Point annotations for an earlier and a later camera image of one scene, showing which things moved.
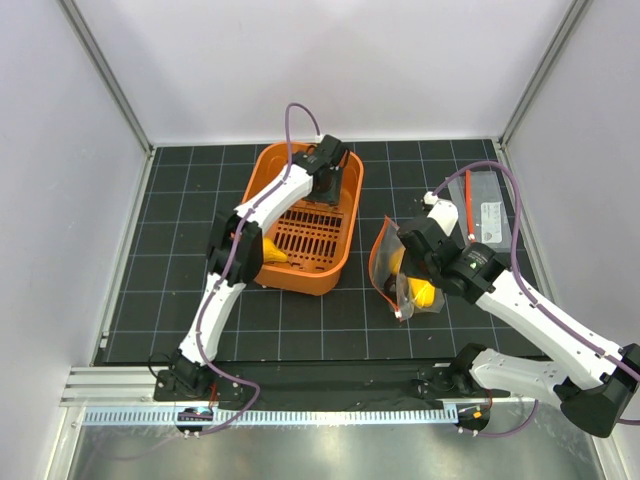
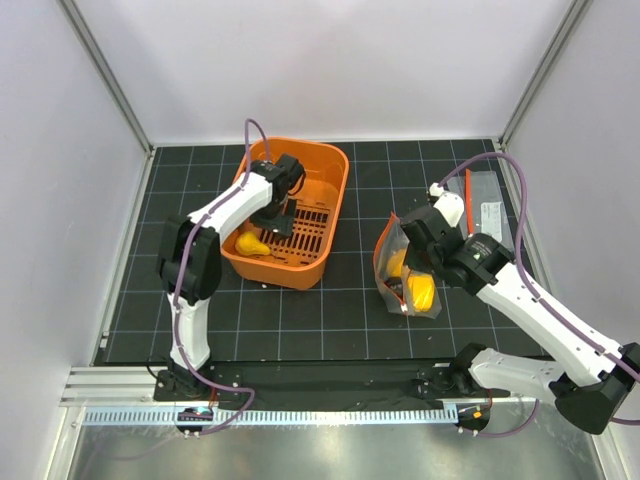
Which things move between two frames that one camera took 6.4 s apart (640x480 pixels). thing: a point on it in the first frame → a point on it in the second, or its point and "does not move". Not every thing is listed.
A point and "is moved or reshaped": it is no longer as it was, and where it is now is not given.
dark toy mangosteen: [390, 287] is moved or reshaped
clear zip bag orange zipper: [406, 295] does not move
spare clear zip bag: [482, 209] does not move
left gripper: [330, 197] → [281, 224]
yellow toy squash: [271, 253] is moved or reshaped
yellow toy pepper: [395, 260] does not move
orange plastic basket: [304, 250] is moved or reshaped
